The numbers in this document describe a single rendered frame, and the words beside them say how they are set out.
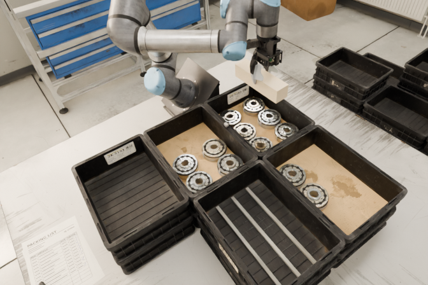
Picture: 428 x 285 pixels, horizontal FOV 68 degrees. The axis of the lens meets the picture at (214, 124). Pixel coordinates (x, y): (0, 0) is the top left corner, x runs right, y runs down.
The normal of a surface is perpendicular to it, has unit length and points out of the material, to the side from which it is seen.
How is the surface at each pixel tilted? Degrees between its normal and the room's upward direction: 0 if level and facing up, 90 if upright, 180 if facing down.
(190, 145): 0
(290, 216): 0
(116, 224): 0
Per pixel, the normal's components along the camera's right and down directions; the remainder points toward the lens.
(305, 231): -0.07, -0.71
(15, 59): 0.61, 0.53
